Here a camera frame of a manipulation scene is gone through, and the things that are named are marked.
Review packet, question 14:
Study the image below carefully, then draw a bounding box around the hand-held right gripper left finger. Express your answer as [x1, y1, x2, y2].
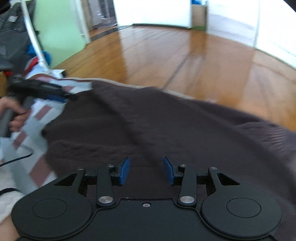
[54, 157, 130, 208]

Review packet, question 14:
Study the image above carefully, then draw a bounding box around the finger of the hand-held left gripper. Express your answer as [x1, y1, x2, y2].
[44, 92, 78, 103]

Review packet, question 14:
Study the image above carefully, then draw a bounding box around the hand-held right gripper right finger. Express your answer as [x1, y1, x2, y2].
[163, 156, 240, 207]

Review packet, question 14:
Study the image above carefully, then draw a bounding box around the dark brown knit sweater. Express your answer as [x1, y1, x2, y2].
[42, 80, 296, 241]

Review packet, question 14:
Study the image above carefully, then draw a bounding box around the person's left hand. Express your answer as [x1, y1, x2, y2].
[0, 96, 31, 132]

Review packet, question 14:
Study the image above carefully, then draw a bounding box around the checked mat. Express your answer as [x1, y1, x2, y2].
[9, 70, 93, 188]

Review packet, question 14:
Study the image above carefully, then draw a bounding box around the blue and red cloth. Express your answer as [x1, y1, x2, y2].
[23, 44, 52, 77]

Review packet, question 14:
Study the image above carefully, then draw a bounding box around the white pole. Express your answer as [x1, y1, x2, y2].
[20, 0, 50, 70]

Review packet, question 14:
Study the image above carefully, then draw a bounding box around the dark grey striped cloth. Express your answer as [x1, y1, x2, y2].
[0, 5, 33, 72]

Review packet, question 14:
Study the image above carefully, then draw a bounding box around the green panel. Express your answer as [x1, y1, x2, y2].
[33, 0, 89, 69]

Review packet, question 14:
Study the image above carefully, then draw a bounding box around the small cardboard box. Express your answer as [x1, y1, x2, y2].
[191, 0, 207, 32]

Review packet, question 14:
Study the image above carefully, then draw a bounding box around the black cable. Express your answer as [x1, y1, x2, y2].
[0, 148, 35, 166]

